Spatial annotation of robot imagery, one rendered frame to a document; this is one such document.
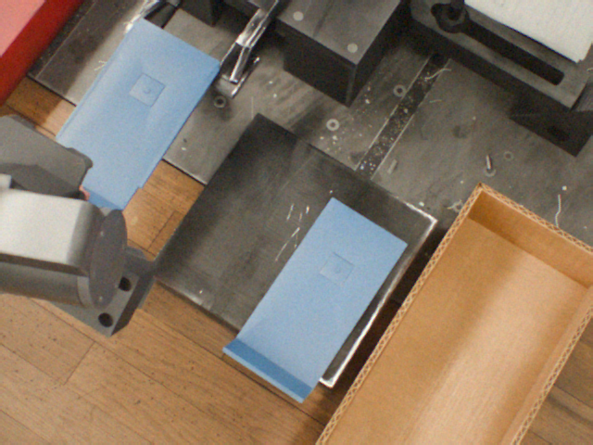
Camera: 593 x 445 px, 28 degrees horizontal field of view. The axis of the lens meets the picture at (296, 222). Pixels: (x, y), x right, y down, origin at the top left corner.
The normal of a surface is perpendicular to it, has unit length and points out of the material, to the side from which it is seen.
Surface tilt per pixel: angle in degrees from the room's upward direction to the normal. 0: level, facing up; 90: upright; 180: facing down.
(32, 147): 30
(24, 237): 9
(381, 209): 0
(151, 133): 1
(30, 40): 90
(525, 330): 0
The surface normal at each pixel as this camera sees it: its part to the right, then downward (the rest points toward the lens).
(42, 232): -0.12, -0.34
